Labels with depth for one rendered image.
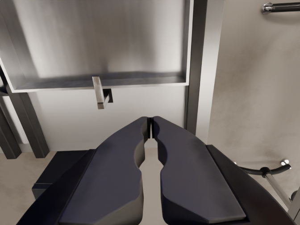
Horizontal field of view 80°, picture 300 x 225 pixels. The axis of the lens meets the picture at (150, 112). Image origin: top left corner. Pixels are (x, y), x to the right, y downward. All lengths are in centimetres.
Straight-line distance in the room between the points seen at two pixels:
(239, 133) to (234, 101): 29
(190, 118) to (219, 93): 104
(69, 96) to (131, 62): 12
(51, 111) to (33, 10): 16
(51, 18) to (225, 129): 136
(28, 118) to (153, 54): 23
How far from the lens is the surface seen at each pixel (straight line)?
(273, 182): 169
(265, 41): 137
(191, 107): 30
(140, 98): 31
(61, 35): 31
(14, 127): 42
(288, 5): 129
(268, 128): 166
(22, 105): 36
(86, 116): 35
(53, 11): 31
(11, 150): 43
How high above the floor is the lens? 117
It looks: 63 degrees down
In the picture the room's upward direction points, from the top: 180 degrees clockwise
